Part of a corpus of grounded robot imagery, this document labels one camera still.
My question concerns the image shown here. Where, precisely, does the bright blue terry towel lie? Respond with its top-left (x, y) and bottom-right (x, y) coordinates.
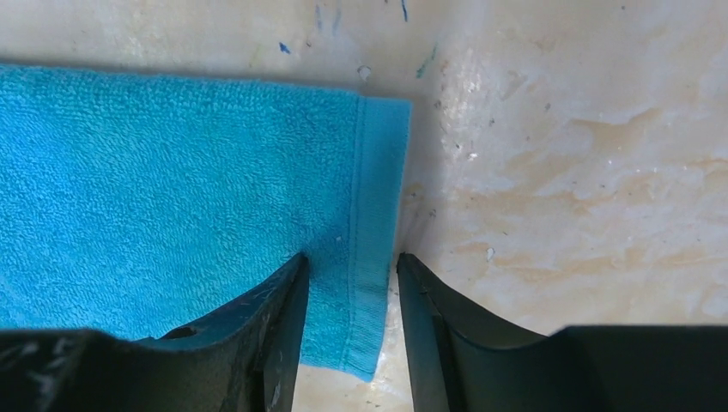
top-left (1, 65), bottom-right (411, 381)

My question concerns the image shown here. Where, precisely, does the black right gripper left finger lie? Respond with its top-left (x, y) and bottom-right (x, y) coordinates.
top-left (1, 254), bottom-right (309, 411)

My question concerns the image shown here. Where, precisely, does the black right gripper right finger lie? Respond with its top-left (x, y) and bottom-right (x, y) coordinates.
top-left (397, 253), bottom-right (727, 411)

